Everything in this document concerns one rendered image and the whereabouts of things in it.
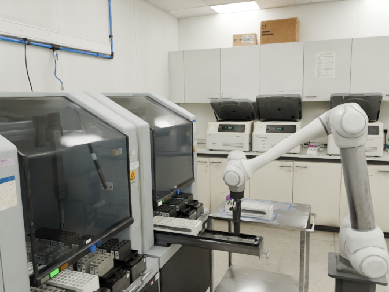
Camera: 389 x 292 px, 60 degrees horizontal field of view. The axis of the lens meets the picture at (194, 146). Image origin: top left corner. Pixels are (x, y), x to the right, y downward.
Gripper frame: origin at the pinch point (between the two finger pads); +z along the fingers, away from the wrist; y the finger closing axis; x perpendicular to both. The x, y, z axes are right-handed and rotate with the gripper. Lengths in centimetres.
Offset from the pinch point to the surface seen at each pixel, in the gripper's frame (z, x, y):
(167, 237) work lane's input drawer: 8.9, -39.0, 5.0
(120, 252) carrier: 2, -45, 43
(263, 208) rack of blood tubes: 0.1, 8.2, -34.9
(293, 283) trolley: 60, 26, -58
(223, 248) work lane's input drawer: 10.6, -6.0, 5.1
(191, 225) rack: 1.6, -25.6, 1.0
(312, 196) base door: 47, 34, -230
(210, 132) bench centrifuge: -25, -89, -233
